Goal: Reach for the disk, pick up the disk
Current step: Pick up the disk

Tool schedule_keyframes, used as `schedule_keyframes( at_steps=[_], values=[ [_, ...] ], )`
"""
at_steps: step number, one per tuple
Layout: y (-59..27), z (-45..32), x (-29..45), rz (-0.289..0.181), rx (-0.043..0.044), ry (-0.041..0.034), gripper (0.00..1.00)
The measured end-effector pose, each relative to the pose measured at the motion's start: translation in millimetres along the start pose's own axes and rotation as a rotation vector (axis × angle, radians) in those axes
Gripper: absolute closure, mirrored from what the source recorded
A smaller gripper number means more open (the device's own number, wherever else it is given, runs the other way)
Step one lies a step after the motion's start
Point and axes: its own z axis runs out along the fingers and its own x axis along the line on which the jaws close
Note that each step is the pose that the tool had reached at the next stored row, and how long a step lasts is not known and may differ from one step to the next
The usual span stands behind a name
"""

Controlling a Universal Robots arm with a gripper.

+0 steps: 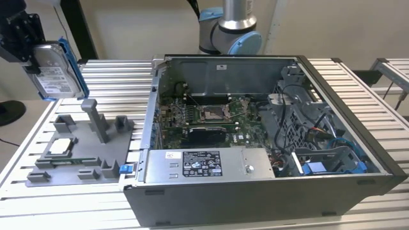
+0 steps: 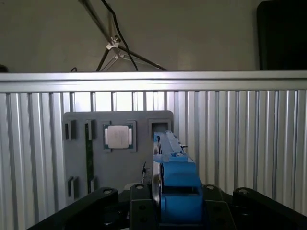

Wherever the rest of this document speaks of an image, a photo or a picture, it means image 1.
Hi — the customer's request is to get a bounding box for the CPU socket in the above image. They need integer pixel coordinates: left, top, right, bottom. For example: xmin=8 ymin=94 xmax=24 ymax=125
xmin=198 ymin=104 xmax=232 ymax=123

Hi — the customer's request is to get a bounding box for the open black PC case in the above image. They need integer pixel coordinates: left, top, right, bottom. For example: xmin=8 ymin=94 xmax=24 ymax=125
xmin=122 ymin=54 xmax=409 ymax=227

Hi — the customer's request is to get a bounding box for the green RAM stick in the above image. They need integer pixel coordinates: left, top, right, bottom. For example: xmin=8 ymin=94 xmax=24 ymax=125
xmin=50 ymin=157 xmax=96 ymax=166

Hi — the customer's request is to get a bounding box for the grey metal disk bay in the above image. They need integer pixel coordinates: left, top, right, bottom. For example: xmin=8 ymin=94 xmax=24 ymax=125
xmin=258 ymin=66 xmax=381 ymax=178

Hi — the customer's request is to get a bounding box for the silver CPU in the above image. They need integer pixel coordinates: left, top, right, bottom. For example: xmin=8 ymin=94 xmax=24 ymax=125
xmin=46 ymin=138 xmax=77 ymax=155

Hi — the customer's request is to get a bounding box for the aluminium slat side table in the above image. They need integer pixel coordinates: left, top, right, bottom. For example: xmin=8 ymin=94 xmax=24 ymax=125
xmin=370 ymin=57 xmax=409 ymax=96

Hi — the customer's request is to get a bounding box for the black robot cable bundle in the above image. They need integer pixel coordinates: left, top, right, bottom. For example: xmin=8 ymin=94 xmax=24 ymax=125
xmin=186 ymin=0 xmax=201 ymax=19

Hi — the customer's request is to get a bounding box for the black table bracket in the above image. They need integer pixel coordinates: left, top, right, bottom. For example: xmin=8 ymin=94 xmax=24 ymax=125
xmin=353 ymin=69 xmax=382 ymax=86

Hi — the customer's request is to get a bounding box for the grey plastic parts rack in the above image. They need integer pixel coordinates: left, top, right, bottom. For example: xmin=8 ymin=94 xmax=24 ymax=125
xmin=24 ymin=99 xmax=136 ymax=188

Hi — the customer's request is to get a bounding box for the hard disk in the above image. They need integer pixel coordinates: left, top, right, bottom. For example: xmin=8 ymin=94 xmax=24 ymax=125
xmin=32 ymin=35 xmax=90 ymax=101

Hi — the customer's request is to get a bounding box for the grey power supply unit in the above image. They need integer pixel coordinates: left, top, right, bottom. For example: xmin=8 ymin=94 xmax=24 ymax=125
xmin=142 ymin=148 xmax=276 ymax=181

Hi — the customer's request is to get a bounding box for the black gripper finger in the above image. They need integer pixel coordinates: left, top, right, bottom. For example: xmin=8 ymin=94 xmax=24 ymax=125
xmin=0 ymin=13 xmax=45 ymax=74

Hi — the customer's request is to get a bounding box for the blue plastic drive carrier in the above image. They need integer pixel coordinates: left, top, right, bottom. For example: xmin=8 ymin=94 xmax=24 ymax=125
xmin=301 ymin=162 xmax=327 ymax=173

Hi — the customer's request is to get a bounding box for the blue wire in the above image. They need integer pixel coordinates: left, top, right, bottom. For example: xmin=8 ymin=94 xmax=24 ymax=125
xmin=327 ymin=136 xmax=363 ymax=166

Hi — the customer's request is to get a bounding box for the black wire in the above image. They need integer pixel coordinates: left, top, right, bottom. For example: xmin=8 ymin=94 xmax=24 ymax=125
xmin=274 ymin=83 xmax=317 ymax=154

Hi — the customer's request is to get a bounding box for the black metal post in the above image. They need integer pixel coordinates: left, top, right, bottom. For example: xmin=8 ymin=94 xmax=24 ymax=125
xmin=58 ymin=0 xmax=98 ymax=64

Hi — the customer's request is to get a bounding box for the black round stand base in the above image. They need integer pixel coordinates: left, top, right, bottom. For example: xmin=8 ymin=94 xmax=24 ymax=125
xmin=0 ymin=100 xmax=26 ymax=127

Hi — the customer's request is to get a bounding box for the black graphics card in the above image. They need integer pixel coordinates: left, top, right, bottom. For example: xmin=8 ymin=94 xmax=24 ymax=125
xmin=186 ymin=126 xmax=228 ymax=146

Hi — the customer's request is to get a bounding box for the green motherboard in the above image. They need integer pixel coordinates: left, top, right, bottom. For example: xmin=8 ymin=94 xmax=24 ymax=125
xmin=157 ymin=95 xmax=269 ymax=150

